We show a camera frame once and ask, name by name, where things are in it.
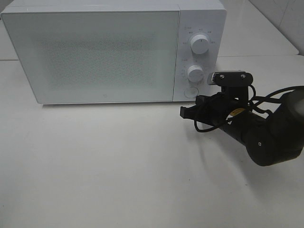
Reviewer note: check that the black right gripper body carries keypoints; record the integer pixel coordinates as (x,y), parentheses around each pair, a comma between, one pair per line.
(229,115)

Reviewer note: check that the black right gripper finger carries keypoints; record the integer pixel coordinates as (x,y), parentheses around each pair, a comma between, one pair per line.
(192,113)
(204,100)

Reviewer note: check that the round door release button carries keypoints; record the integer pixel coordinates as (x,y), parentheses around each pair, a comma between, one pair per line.
(191,92)

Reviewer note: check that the white microwave knob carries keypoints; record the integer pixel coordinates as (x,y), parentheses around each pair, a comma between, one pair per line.
(199,43)
(195,73)

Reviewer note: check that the white microwave door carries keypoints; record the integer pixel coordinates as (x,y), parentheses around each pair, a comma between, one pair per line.
(96,57)

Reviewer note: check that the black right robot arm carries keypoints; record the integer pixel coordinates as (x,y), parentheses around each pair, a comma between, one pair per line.
(270,127)

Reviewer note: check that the white adjacent table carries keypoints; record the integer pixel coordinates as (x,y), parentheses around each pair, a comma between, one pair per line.
(248,32)

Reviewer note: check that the white microwave oven body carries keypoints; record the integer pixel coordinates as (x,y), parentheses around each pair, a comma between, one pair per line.
(195,16)

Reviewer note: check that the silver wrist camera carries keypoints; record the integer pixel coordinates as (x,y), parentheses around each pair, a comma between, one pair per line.
(234,84)

